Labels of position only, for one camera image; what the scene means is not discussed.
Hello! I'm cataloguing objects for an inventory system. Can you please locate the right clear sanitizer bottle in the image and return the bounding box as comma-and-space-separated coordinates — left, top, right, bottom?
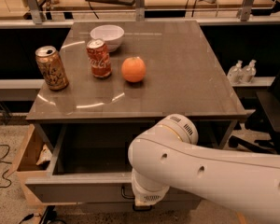
241, 60, 256, 83

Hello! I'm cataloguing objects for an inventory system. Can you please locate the gold soda can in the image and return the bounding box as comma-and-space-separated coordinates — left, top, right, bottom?
35, 46, 69, 91

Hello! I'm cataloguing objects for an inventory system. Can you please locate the black floor cable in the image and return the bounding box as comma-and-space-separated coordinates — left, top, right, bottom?
0, 141, 13, 203

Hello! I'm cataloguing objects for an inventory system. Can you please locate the wooden side box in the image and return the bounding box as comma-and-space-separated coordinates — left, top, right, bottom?
7, 125, 59, 206

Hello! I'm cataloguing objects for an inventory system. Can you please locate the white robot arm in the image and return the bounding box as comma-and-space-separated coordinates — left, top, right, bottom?
128, 114, 280, 224

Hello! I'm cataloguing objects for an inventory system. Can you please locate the grey drawer cabinet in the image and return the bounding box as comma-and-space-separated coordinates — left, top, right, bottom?
25, 20, 247, 214

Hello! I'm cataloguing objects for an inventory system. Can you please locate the black office chair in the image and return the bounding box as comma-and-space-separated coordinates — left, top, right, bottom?
228, 71, 280, 154

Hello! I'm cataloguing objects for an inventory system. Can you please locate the orange fruit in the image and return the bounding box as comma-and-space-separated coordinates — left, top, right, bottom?
121, 57, 147, 83

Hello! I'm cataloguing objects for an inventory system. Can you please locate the white bowl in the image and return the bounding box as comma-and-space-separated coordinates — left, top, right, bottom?
90, 24, 125, 52

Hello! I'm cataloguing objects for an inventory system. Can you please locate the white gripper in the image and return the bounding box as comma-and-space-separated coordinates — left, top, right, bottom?
132, 169, 170, 206

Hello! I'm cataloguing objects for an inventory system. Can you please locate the grey top drawer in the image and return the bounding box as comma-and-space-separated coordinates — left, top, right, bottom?
24, 123, 206, 205

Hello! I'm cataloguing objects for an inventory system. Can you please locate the red cola can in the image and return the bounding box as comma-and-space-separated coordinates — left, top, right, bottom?
86, 38, 112, 78

